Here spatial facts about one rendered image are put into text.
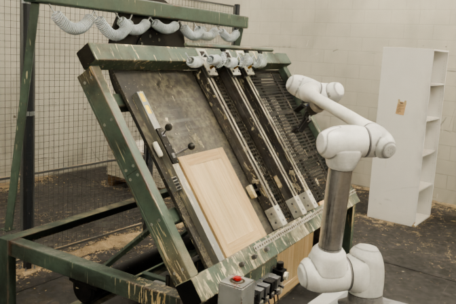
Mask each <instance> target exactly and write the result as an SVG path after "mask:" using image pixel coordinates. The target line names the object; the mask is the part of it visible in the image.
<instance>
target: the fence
mask: <svg viewBox="0 0 456 304"><path fill-rule="evenodd" d="M140 93H143V96H144V97H145V95H144V92H136V93H134V94H133V95H132V97H133V99H134V102H135V103H136V106H137V107H138V110H139V111H140V114H141V115H142V118H143V120H144V122H145V124H146V126H147V128H148V130H149V132H150V134H151V136H152V138H153V140H154V142H155V141H157V142H158V145H159V147H160V149H161V151H162V153H163V156H162V159H163V161H164V163H165V165H166V167H167V169H168V171H169V173H170V176H171V177H175V176H176V177H177V179H178V181H179V184H180V186H181V188H182V189H181V190H179V191H178V192H179V194H180V196H181V198H182V200H183V202H184V204H185V206H186V208H187V211H188V213H189V215H190V217H191V219H192V221H193V223H194V225H195V227H196V229H197V231H198V233H199V236H200V237H201V239H202V241H203V243H204V246H205V247H206V250H207V251H208V254H209V256H210V258H211V260H212V262H213V264H214V265H215V264H217V263H219V262H221V261H222V260H224V259H225V258H224V256H223V253H222V252H221V249H220V248H219V245H218V244H217V242H216V240H215V238H214V236H213V234H212V232H211V230H210V228H209V226H208V223H207V221H206V219H205V217H204V215H203V213H202V211H201V209H200V207H199V205H198V203H197V201H196V199H195V197H194V195H193V193H192V190H191V188H190V186H189V184H188V182H187V180H186V178H185V176H184V174H183V172H182V170H181V168H180V166H179V164H178V163H176V164H172V162H171V161H170V158H169V157H168V154H167V153H166V150H165V149H164V146H163V145H162V142H161V140H160V138H159V136H158V134H157V132H156V130H155V129H156V128H160V125H159V123H158V121H157V119H156V117H155V115H154V113H153V111H152V109H151V107H150V105H149V103H148V101H147V99H146V97H145V100H146V102H143V101H142V99H141V97H140V95H139V94H140ZM145 105H148V106H149V108H150V110H151V112H152V113H150V114H149V113H148V111H147V109H146V107H145Z"/></svg>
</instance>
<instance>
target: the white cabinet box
mask: <svg viewBox="0 0 456 304"><path fill-rule="evenodd" d="M448 57H449V51H446V50H435V49H423V48H407V47H383V57H382V65H381V78H380V86H379V99H378V107H377V120H376V124H378V125H380V126H382V127H384V128H385V129H386V130H387V131H388V132H389V133H390V134H391V135H392V136H393V138H394V140H395V142H396V152H395V153H394V154H393V155H392V156H391V157H390V158H387V159H381V158H378V157H373V163H372V170H371V178H370V191H369V199H368V212H367V216H369V217H372V218H376V219H381V220H385V221H389V222H393V223H398V224H401V225H407V226H410V227H416V226H417V225H418V224H419V223H421V222H423V221H424V220H425V219H427V218H429V217H430V213H431V207H432V195H433V188H434V177H435V171H436V159H437V153H438V141H439V135H440V124H441V117H442V106H443V100H444V88H445V81H446V75H447V64H448Z"/></svg>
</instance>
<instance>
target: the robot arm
mask: <svg viewBox="0 0 456 304"><path fill-rule="evenodd" d="M286 89H287V90H288V92H289V93H291V94H292V95H293V96H296V97H297V98H299V99H301V100H302V101H301V102H302V103H301V104H300V105H299V106H298V107H297V108H295V109H294V110H293V111H295V112H297V113H298V112H299V111H301V110H302V109H304V108H305V114H304V116H303V119H302V121H301V123H300V125H299V126H297V127H296V128H294V129H293V130H291V132H293V133H295V134H296V133H297V132H303V131H304V129H305V128H306V127H307V126H308V124H309V123H310V122H311V119H310V117H311V116H312V115H316V114H317V113H321V112H323V111H324V110H325V111H328V112H329V113H331V114H332V115H334V116H335V117H338V118H339V119H341V120H342V121H344V122H345V123H347V124H349V125H346V126H333V127H330V128H327V129H325V130H323V131H321V133H319V134H318V137H317V140H316V148H317V150H318V153H319V154H320V155H321V156H322V157H323V158H325V160H326V165H327V166H328V174H327V180H326V190H325V195H324V207H323V213H322V222H321V228H320V238H319V242H318V243H317V244H316V245H314V246H313V247H312V249H311V252H310V253H309V255H308V257H307V258H304V259H303V260H302V261H301V262H300V263H299V266H298V269H297V275H298V279H299V282H300V284H301V285H302V286H303V287H304V288H306V289H308V290H310V291H313V292H320V293H332V292H343V291H348V294H347V296H346V297H345V298H342V299H338V304H392V302H391V301H387V300H385V299H383V287H384V277H385V270H384V263H383V258H382V255H381V253H380V252H379V250H378V248H377V247H376V246H373V245H370V244H357V245H355V246H353V247H352V248H351V249H350V251H349V253H348V254H346V253H345V251H344V249H343V248H342V242H343V233H344V228H345V220H346V214H347V205H348V200H349V191H350V186H351V181H352V172H353V170H354V169H355V167H356V166H357V164H358V162H359V161H360V159H361V157H378V158H381V159H387V158H390V157H391V156H392V155H393V154H394V153H395V152H396V142H395V140H394V138H393V136H392V135H391V134H390V133H389V132H388V131H387V130H386V129H385V128H384V127H382V126H380V125H378V124H377V123H375V122H372V121H369V120H367V119H365V118H363V117H362V116H360V115H359V114H357V113H354V112H353V111H351V110H349V109H347V108H346V107H344V106H342V105H340V104H338V102H339V101H340V100H341V99H342V97H343V95H344V88H343V86H342V85H341V84H340V83H339V82H332V83H320V82H318V81H316V80H314V79H311V78H309V77H306V76H302V75H293V76H291V77H289V78H288V81H287V82H286ZM305 103H307V105H306V104H305ZM306 116H307V117H306Z"/></svg>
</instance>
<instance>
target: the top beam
mask: <svg viewBox="0 0 456 304"><path fill-rule="evenodd" d="M205 50H206V52H207V54H208V55H211V54H213V55H215V54H218V55H219V56H220V55H221V51H220V50H214V49H205ZM235 51H238V50H229V52H230V54H231V56H232V58H237V54H236V52H235ZM185 52H186V53H187V55H188V57H190V56H194V57H196V56H198V54H197V52H196V50H195V48H189V47H166V46H153V45H129V44H116V43H93V42H88V43H87V44H85V45H84V46H83V47H82V48H81V49H80V50H79V51H78V52H77V56H78V58H79V61H80V63H81V65H82V67H83V69H84V70H87V69H88V68H89V66H91V65H92V64H99V67H100V69H101V70H198V69H200V68H201V67H203V65H202V66H201V67H198V68H196V69H195V68H191V67H189V66H187V63H186V61H187V59H188V57H187V56H186V54H185ZM247 54H249V55H245V56H250V57H252V56H255V58H256V59H257V58H258V55H259V53H258V52H251V51H249V53H247ZM262 55H263V57H262V58H264V59H265V58H266V56H267V58H266V61H267V65H266V66H265V67H263V68H261V69H259V68H254V67H251V68H252V70H279V69H280V68H282V67H287V66H288V65H290V64H291V61H290V59H289V58H288V56H287V54H286V53H274V52H263V53H262Z"/></svg>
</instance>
